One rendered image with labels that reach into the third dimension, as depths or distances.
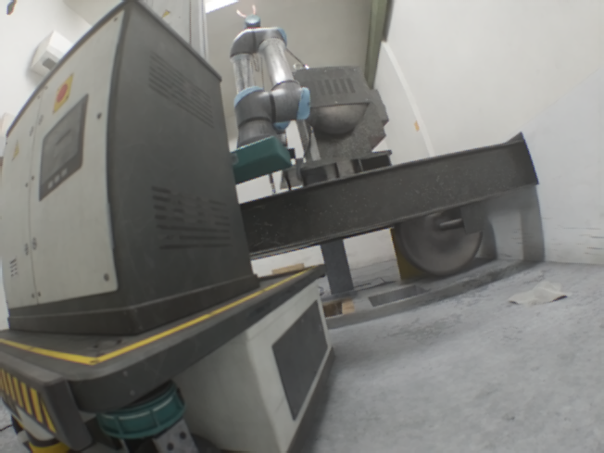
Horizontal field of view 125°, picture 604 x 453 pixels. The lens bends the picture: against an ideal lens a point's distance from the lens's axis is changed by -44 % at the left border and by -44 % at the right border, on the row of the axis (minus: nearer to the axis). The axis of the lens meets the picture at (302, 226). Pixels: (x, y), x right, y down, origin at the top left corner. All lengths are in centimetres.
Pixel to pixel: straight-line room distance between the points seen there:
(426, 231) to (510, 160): 69
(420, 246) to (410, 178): 58
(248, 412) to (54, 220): 39
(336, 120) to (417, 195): 68
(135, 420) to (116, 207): 22
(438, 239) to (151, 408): 171
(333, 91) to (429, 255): 119
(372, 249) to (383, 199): 276
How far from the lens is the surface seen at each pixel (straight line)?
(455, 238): 187
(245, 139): 86
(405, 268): 219
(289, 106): 95
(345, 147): 176
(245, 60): 123
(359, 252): 400
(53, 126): 54
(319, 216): 126
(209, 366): 40
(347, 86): 185
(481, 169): 151
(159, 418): 32
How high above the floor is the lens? 37
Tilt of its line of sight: 6 degrees up
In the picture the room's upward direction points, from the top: 13 degrees counter-clockwise
